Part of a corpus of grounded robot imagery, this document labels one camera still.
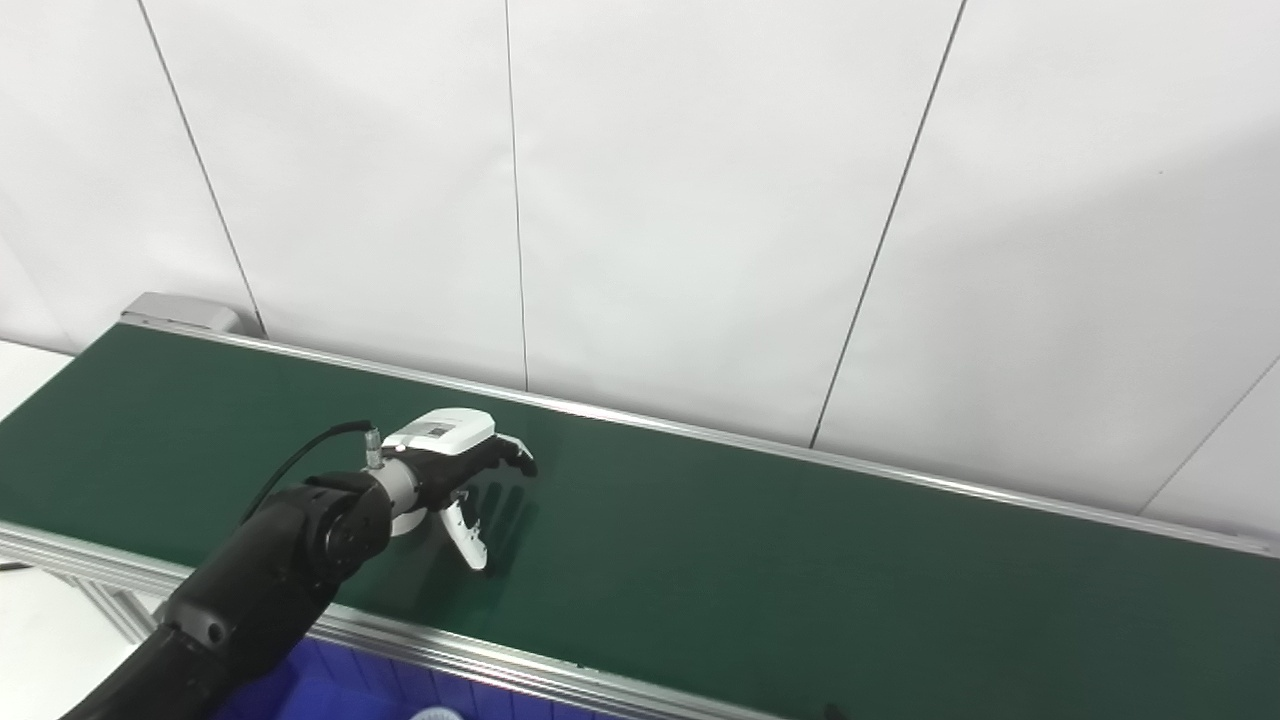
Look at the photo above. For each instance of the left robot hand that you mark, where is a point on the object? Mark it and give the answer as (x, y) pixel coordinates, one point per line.
(450, 465)

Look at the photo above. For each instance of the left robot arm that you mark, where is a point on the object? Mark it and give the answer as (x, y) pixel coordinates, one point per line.
(280, 560)

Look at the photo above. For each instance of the green conveyor belt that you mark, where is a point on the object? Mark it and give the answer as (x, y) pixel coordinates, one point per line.
(800, 560)
(500, 668)

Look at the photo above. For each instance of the blue bin with white rings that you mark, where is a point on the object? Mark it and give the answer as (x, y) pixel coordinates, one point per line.
(330, 690)

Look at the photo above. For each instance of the grey conveyor end housing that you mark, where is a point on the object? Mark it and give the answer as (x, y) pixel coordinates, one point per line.
(185, 312)

